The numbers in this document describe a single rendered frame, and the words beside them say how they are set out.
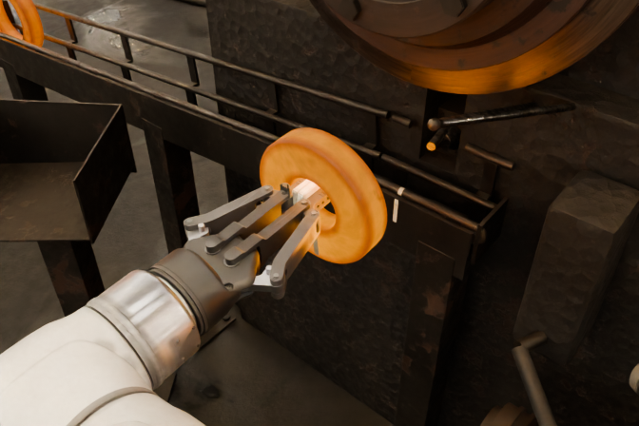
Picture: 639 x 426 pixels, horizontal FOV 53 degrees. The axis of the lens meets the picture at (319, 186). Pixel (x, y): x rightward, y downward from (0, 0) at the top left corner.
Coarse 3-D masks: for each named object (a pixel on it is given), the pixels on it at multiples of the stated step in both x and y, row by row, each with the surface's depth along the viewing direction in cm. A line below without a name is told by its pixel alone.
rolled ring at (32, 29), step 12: (0, 0) 151; (12, 0) 141; (24, 0) 141; (0, 12) 152; (24, 12) 141; (36, 12) 143; (0, 24) 152; (24, 24) 144; (36, 24) 144; (24, 36) 146; (36, 36) 146
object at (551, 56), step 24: (312, 0) 81; (600, 0) 59; (624, 0) 57; (336, 24) 81; (576, 24) 61; (600, 24) 60; (360, 48) 80; (552, 48) 64; (576, 48) 62; (408, 72) 77; (432, 72) 75; (456, 72) 73; (480, 72) 71; (504, 72) 69; (528, 72) 67; (552, 72) 65
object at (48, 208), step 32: (0, 128) 109; (32, 128) 109; (64, 128) 108; (96, 128) 108; (0, 160) 114; (32, 160) 113; (64, 160) 113; (96, 160) 96; (128, 160) 109; (0, 192) 107; (32, 192) 106; (64, 192) 106; (96, 192) 96; (0, 224) 100; (32, 224) 100; (64, 224) 99; (96, 224) 97; (64, 256) 109; (64, 288) 114; (96, 288) 118
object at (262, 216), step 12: (288, 192) 65; (264, 204) 64; (276, 204) 64; (252, 216) 63; (264, 216) 63; (276, 216) 65; (228, 228) 61; (240, 228) 61; (252, 228) 63; (216, 240) 60; (228, 240) 60
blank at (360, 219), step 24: (288, 144) 65; (312, 144) 64; (336, 144) 64; (264, 168) 70; (288, 168) 67; (312, 168) 65; (336, 168) 62; (360, 168) 63; (336, 192) 64; (360, 192) 62; (336, 216) 66; (360, 216) 63; (384, 216) 65; (336, 240) 68; (360, 240) 66
